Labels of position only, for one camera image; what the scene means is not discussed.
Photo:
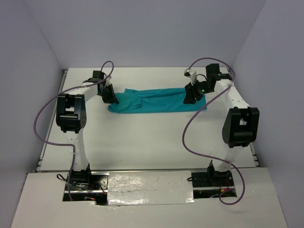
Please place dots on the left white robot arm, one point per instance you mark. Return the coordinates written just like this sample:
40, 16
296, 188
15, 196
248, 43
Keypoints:
71, 117

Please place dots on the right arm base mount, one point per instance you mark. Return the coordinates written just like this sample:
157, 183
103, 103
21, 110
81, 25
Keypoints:
211, 183

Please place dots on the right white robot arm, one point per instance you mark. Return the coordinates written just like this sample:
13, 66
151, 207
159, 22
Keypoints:
216, 82

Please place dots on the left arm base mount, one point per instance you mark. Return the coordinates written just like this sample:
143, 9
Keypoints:
85, 186

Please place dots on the silver taped panel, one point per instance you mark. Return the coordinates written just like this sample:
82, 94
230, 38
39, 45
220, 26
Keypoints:
149, 188

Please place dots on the teal t shirt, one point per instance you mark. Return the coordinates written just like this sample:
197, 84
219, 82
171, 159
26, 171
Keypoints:
167, 100

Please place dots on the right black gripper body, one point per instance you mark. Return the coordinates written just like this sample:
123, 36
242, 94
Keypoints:
204, 88

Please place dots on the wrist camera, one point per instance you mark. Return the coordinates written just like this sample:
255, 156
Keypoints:
108, 82
191, 74

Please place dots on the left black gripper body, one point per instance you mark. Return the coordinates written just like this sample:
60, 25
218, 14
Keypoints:
110, 87

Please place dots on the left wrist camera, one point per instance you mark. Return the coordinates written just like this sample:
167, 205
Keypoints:
108, 82

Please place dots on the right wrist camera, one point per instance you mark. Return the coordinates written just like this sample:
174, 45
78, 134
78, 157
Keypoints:
191, 74

